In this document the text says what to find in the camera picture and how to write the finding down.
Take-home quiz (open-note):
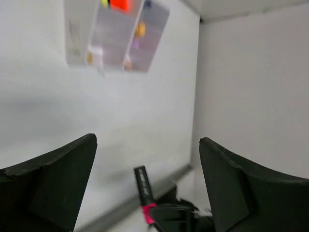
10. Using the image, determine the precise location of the orange and black highlighter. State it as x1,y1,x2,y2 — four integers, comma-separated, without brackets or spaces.
110,0,131,12

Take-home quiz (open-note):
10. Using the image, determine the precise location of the clear tape roll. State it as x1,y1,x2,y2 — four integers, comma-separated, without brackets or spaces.
91,47,104,74

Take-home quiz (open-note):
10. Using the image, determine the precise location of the yellow and black highlighter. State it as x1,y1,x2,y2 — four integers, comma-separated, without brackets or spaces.
100,0,110,8

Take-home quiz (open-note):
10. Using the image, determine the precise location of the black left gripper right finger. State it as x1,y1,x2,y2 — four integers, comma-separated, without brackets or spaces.
199,138,309,232

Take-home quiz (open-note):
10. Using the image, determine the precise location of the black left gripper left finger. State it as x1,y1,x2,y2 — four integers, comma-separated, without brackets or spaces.
0,133,98,232

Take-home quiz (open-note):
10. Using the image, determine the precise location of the left white divided container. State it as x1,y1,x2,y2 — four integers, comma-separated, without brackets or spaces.
63,0,143,71

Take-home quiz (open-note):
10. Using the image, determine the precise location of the right white divided container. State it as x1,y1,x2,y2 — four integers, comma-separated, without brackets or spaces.
126,0,170,73

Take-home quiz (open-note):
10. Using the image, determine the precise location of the pink and black highlighter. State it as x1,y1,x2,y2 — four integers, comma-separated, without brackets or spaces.
134,166,157,226

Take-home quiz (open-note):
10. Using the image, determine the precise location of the lilac eraser stick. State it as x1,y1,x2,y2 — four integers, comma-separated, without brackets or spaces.
131,38,140,49

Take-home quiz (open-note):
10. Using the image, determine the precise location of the tan eraser block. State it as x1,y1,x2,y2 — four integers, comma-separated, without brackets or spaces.
86,53,93,65

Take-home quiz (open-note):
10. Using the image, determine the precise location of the white divided container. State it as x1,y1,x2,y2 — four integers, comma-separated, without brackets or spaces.
63,0,143,71
126,0,170,73

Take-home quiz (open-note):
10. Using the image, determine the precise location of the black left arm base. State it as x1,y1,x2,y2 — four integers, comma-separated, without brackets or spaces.
147,186,215,232

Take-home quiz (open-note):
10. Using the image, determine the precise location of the pink and orange eraser stick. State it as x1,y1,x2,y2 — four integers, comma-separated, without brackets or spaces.
134,22,146,38

